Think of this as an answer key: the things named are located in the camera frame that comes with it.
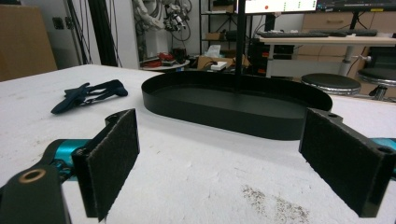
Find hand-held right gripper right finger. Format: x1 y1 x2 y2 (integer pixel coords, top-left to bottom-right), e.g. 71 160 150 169
298 107 396 218

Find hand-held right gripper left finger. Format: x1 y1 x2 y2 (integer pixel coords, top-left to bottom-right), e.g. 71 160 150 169
72 107 141 223

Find dark blue glove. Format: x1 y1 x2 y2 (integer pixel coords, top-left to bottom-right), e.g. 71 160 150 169
50 78 129 115

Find black oval tray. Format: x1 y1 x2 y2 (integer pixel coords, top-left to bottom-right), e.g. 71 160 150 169
141 70 333 141

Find black round stool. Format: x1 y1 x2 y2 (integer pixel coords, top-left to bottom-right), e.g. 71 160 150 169
356 67 396 101
300 73 362 96

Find small round white table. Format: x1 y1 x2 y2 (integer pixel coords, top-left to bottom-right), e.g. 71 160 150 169
139 58 191 73

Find light wooden desk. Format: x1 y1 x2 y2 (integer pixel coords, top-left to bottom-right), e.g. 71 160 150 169
259 35 396 77

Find black keyboard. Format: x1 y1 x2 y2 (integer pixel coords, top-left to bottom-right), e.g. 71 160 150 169
257 31 331 39

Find brown wooden board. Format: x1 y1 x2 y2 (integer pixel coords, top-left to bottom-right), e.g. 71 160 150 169
0 5 59 82

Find brown cardboard box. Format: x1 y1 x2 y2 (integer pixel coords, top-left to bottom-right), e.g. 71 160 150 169
196 54 235 71

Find computer monitor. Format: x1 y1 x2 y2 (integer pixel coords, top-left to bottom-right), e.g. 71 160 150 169
316 0 396 13
234 0 318 15

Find black vertical pole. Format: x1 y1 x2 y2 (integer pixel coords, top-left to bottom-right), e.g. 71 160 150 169
234 0 248 93

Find black metal shelf rack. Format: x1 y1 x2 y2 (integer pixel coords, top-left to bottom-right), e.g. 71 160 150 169
199 0 254 59

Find black hanging cables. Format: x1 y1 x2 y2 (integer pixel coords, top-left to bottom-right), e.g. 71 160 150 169
66 0 123 67

